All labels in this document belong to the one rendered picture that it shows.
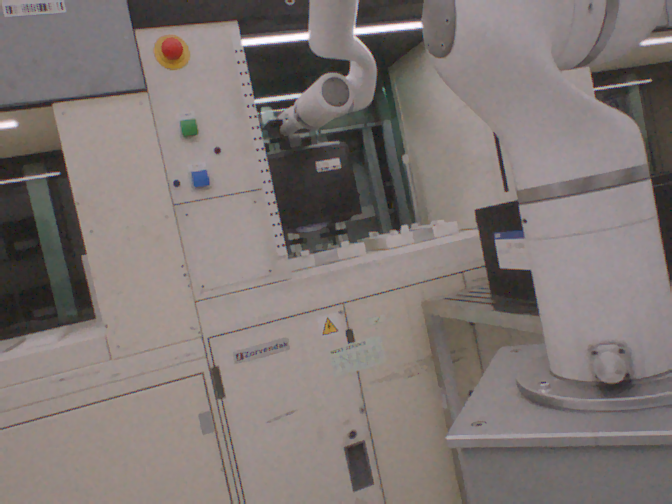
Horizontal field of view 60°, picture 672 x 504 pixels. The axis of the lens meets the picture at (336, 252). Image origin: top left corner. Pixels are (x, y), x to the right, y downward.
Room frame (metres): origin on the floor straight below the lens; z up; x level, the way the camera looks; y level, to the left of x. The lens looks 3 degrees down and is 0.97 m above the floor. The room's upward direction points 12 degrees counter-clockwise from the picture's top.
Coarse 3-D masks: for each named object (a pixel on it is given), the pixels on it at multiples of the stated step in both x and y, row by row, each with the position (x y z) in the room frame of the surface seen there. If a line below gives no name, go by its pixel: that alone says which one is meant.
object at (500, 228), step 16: (656, 176) 0.94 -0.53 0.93; (656, 192) 0.93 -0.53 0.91; (480, 208) 1.13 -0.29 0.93; (496, 208) 1.07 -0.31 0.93; (512, 208) 1.01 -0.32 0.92; (656, 208) 0.93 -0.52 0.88; (480, 224) 1.14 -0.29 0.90; (496, 224) 1.08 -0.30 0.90; (512, 224) 1.02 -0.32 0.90; (480, 240) 1.15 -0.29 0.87; (496, 240) 1.09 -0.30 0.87; (512, 240) 1.03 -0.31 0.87; (496, 256) 1.10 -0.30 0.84; (512, 256) 1.04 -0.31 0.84; (528, 256) 0.99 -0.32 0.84; (496, 272) 1.11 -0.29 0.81; (512, 272) 1.05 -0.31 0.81; (528, 272) 1.00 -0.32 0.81; (496, 288) 1.12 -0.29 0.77; (512, 288) 1.06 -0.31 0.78; (528, 288) 1.01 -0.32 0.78
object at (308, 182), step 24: (288, 144) 1.49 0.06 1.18; (336, 144) 1.42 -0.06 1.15; (288, 168) 1.38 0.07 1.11; (312, 168) 1.40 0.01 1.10; (336, 168) 1.42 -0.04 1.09; (288, 192) 1.38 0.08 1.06; (312, 192) 1.40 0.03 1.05; (336, 192) 1.41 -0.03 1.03; (288, 216) 1.37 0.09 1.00; (312, 216) 1.39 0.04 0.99; (336, 216) 1.41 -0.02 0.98; (288, 240) 1.52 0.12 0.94
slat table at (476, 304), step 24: (480, 288) 1.25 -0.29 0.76; (432, 312) 1.20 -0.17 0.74; (456, 312) 1.11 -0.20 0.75; (480, 312) 1.03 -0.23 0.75; (504, 312) 0.96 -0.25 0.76; (528, 312) 0.92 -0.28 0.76; (432, 336) 1.22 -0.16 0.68; (456, 384) 1.22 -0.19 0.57; (456, 408) 1.22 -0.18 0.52; (456, 456) 1.22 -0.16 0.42
